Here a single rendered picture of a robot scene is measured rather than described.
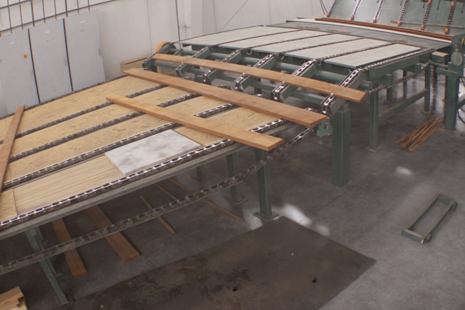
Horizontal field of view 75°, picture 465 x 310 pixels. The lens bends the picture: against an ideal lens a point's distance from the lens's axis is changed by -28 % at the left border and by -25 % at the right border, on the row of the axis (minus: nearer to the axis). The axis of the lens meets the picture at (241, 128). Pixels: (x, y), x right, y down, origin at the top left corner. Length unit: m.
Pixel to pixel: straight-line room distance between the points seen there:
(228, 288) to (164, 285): 0.47
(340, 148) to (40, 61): 5.89
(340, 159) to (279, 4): 8.04
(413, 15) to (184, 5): 5.27
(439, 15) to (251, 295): 6.50
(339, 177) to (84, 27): 5.79
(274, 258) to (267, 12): 8.74
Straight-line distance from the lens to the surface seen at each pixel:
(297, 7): 11.69
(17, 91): 7.65
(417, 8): 8.05
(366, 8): 8.61
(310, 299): 2.53
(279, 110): 3.14
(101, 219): 3.69
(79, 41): 7.76
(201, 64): 5.02
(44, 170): 2.92
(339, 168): 3.67
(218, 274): 2.79
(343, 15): 8.79
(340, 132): 3.51
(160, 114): 3.39
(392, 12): 8.20
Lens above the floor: 1.89
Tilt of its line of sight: 21 degrees down
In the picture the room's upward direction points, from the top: 6 degrees counter-clockwise
